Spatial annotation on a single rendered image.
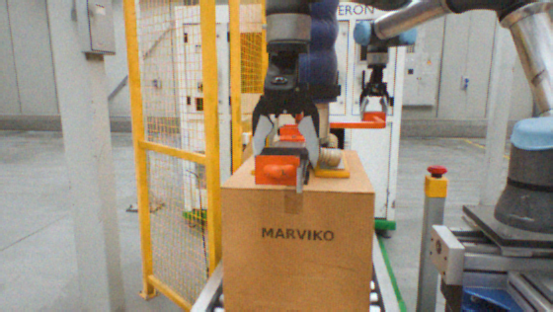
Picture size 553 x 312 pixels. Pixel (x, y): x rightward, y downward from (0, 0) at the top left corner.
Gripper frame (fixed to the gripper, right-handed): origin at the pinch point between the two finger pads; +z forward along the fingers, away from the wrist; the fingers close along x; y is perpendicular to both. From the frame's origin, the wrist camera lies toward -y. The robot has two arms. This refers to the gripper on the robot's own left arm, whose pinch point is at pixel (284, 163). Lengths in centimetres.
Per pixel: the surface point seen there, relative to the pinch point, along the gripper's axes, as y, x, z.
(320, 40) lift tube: 51, -5, -25
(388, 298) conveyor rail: 64, -31, 62
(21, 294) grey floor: 137, 183, 122
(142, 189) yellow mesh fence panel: 146, 101, 50
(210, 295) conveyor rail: 57, 32, 62
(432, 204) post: 79, -47, 31
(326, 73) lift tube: 52, -7, -16
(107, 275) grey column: 94, 96, 79
